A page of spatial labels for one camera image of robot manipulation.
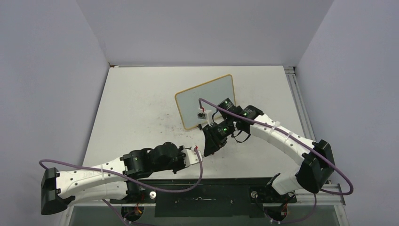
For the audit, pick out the yellow framed whiteboard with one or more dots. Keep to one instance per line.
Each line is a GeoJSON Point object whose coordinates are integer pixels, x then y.
{"type": "Point", "coordinates": [214, 91]}

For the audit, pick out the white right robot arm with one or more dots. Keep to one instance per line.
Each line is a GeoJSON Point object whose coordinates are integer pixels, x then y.
{"type": "Point", "coordinates": [314, 159]}

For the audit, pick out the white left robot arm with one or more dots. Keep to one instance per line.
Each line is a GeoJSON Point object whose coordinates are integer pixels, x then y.
{"type": "Point", "coordinates": [64, 185]}

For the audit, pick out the aluminium rail front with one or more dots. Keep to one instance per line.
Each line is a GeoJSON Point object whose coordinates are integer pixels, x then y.
{"type": "Point", "coordinates": [330, 195]}

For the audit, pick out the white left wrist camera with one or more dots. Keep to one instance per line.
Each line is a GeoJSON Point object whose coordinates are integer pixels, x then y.
{"type": "Point", "coordinates": [192, 156]}

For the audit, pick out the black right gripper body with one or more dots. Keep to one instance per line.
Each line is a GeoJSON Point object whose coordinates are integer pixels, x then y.
{"type": "Point", "coordinates": [220, 131]}

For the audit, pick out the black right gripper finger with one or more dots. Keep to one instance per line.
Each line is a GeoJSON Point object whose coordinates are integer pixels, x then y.
{"type": "Point", "coordinates": [217, 147]}
{"type": "Point", "coordinates": [211, 145]}

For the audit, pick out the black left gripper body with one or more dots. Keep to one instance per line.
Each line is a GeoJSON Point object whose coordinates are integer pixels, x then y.
{"type": "Point", "coordinates": [177, 163]}

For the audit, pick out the aluminium rail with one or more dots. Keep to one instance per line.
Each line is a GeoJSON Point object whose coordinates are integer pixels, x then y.
{"type": "Point", "coordinates": [299, 103]}
{"type": "Point", "coordinates": [330, 195]}

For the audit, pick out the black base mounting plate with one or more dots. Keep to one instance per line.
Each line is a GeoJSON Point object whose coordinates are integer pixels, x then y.
{"type": "Point", "coordinates": [224, 197]}

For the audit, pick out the aluminium rail right side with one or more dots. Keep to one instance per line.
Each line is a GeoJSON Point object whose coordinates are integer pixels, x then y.
{"type": "Point", "coordinates": [299, 103]}

